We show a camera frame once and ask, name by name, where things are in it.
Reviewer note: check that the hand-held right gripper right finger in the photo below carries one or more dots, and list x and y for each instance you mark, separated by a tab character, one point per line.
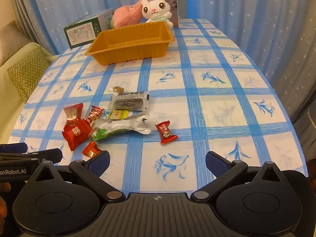
216	164

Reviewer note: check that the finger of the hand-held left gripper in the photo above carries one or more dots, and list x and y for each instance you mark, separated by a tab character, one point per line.
47	156
13	148

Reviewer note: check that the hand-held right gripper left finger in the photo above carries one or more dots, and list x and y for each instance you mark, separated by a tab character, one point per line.
100	164

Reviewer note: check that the large red snack packet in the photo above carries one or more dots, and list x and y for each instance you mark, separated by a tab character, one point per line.
76	135

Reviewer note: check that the silver green snack packet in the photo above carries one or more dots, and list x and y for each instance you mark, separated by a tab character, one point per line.
123	126

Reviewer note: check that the red striped candy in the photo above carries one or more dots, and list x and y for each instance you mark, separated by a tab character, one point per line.
93	114

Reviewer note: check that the yellow-brown plastic tray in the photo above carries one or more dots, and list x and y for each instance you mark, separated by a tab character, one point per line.
118	53

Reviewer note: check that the person's left hand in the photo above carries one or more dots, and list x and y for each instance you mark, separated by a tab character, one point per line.
3	209

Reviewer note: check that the pale green sofa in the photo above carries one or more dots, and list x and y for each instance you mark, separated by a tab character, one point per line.
7	113

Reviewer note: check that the small yellow snack packet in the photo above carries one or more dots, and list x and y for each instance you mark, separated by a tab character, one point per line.
119	114

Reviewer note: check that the blue checked tablecloth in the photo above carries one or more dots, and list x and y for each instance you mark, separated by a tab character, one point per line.
222	103

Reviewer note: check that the dark seaweed snack packet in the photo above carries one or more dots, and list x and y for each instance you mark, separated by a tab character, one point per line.
129	102

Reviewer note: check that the green zigzag cushion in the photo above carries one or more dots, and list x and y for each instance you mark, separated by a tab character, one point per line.
27	76

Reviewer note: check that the small brown candy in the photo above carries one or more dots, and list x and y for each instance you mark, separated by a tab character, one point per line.
118	89

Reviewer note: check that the grey curtain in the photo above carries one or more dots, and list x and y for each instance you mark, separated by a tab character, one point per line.
22	9
305	148

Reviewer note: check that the grey cushion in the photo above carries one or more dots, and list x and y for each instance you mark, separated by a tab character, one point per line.
11	42

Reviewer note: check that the green cardboard box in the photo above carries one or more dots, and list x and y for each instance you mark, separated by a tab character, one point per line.
81	33

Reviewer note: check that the pink plush toy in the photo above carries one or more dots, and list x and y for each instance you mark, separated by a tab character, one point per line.
126	14

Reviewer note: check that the dark printed cardboard box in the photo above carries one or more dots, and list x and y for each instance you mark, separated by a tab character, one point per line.
174	9

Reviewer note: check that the white rabbit plush toy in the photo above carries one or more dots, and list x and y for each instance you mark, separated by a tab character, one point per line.
155	9

